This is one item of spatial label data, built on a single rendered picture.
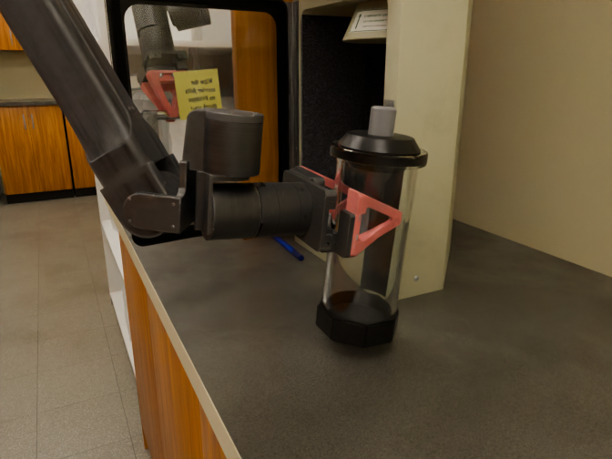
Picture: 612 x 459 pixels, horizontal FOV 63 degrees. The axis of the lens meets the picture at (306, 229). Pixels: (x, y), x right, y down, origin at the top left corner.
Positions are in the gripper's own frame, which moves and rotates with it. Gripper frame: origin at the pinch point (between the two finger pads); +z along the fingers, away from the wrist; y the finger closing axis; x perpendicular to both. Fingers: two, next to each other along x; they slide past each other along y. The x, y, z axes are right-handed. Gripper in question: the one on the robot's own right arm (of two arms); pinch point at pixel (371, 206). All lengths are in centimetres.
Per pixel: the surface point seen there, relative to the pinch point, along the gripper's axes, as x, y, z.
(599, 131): -9, 9, 52
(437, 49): -18.7, 9.6, 13.9
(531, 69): -19, 25, 51
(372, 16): -22.7, 20.6, 10.2
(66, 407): 121, 141, -30
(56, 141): 75, 507, -23
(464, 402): 17.4, -15.0, 4.8
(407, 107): -10.9, 9.3, 10.2
